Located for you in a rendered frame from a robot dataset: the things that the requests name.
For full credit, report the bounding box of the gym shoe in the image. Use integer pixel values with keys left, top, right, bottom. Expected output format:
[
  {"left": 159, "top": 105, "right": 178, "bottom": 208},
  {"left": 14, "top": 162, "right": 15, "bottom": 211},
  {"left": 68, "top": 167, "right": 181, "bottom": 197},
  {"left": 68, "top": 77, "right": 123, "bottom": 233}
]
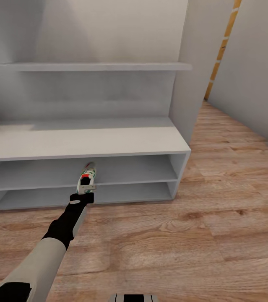
[{"left": 76, "top": 162, "right": 96, "bottom": 194}]

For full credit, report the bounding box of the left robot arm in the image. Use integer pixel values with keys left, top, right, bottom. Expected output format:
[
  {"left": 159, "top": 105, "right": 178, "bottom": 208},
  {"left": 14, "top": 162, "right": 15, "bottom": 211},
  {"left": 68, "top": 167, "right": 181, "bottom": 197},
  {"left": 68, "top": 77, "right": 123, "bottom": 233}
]
[{"left": 0, "top": 184, "right": 97, "bottom": 302}]

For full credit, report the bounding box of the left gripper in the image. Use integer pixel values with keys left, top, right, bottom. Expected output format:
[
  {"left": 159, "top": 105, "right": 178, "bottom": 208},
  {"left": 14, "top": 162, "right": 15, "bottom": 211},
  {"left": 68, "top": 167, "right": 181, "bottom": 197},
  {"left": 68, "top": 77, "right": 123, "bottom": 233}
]
[{"left": 71, "top": 193, "right": 94, "bottom": 204}]

